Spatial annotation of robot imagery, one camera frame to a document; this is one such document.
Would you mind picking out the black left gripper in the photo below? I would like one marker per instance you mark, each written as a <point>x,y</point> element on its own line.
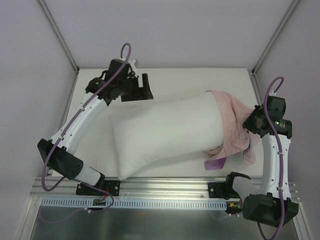
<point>135,89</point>

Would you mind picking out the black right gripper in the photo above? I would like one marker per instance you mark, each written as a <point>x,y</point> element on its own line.
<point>250,122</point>

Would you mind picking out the purple Elsa print pillowcase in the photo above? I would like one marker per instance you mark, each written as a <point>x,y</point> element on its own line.
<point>236,138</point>

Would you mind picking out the white pillow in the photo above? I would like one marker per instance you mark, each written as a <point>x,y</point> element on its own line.
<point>165,130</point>

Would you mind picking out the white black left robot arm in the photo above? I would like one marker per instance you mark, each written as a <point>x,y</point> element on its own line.
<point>120,80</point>

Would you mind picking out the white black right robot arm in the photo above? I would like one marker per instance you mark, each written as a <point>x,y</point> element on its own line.
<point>271,204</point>

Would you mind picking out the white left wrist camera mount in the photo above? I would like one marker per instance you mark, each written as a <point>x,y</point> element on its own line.
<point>133,64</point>

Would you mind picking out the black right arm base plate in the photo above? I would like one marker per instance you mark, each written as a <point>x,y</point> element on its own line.
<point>221,190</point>

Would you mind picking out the white slotted cable duct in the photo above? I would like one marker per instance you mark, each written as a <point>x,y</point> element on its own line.
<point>126,203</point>

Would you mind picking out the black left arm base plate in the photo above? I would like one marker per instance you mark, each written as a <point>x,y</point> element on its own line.
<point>111,186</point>

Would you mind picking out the right aluminium corner post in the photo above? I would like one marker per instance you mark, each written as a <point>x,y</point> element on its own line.
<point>278,30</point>

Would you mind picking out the aluminium corner post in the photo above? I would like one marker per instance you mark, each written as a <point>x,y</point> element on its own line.
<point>278,30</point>
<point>56,30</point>

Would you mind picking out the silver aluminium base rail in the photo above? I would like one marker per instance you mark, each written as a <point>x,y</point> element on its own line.
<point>142,188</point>

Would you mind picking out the left aluminium corner post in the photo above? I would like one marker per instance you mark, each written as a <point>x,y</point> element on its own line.
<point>56,30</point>

